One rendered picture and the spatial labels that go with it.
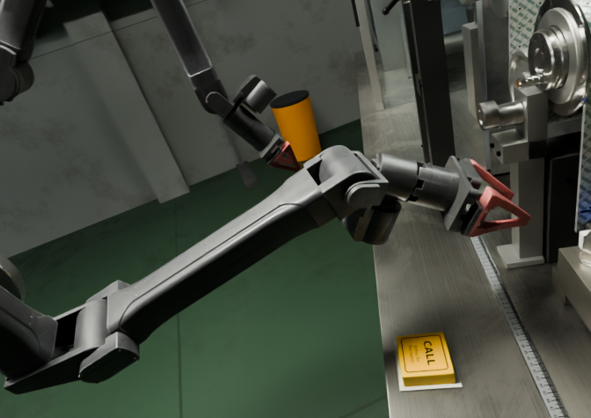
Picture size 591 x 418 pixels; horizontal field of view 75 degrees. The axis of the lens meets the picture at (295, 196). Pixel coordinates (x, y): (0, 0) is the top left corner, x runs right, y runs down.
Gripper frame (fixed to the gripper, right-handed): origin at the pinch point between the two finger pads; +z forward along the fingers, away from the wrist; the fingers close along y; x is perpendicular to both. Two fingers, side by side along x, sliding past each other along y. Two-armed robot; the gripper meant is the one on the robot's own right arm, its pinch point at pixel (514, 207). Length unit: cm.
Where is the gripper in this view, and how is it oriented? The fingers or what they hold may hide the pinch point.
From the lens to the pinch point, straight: 60.2
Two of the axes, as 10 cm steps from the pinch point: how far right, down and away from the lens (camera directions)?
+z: 9.7, 2.4, 0.1
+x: 2.1, -8.3, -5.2
